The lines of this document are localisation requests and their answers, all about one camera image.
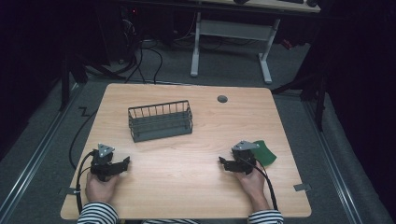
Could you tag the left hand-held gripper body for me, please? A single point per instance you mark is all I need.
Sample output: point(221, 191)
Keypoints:
point(102, 163)

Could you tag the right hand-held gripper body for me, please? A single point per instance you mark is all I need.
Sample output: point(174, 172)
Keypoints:
point(246, 157)

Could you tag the green pad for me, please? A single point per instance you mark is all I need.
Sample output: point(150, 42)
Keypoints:
point(265, 154)

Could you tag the person's left hand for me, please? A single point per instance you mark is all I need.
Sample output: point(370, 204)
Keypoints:
point(100, 189)

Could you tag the person's right hand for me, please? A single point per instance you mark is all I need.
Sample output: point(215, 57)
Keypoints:
point(252, 185)

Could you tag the grey tape piece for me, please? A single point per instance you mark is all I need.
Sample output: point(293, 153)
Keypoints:
point(302, 187)
point(67, 190)

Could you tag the grey table grommet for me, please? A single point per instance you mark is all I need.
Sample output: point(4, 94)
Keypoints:
point(222, 99)

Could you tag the person's striped torso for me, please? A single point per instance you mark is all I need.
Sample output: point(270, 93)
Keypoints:
point(169, 221)

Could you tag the black metal stand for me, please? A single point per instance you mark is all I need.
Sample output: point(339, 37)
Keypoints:
point(64, 81)
point(320, 93)

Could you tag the metal floor rail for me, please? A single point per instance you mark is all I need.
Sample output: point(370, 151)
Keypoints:
point(37, 155)
point(333, 158)

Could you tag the white frame desk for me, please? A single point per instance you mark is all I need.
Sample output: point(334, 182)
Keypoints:
point(236, 29)

